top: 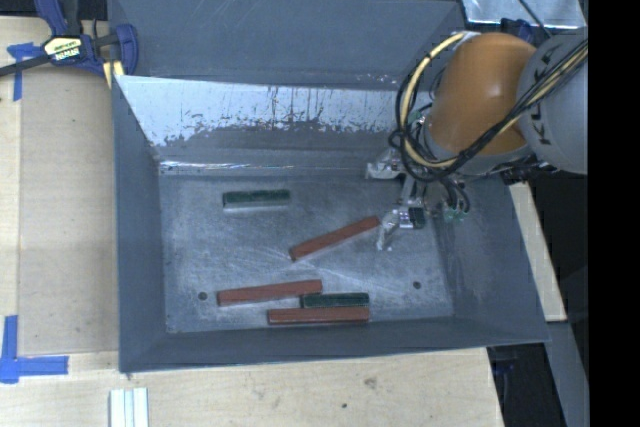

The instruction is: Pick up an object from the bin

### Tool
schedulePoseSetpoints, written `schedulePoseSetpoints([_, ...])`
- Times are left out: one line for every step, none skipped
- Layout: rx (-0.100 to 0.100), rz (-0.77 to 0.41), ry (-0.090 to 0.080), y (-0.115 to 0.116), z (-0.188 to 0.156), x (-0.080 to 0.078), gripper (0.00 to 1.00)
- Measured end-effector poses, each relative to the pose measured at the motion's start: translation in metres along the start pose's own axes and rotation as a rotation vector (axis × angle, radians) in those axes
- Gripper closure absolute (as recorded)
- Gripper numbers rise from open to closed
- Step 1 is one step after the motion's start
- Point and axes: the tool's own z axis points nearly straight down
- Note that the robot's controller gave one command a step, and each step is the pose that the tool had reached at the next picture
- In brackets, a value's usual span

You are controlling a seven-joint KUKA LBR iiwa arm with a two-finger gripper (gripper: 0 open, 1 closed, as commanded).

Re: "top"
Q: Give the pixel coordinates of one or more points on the dark green flat block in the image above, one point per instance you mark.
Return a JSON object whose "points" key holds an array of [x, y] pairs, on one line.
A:
{"points": [[334, 300], [256, 197]]}

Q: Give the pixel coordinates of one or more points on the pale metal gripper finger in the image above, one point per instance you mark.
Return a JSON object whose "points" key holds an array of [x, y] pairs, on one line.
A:
{"points": [[392, 217], [387, 238]]}

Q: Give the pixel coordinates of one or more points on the red-brown flat block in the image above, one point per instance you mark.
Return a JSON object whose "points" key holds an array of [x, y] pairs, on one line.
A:
{"points": [[334, 238], [318, 316], [270, 292]]}

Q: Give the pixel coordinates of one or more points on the grey metal bin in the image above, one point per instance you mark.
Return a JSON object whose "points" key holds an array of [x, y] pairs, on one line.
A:
{"points": [[250, 40]]}

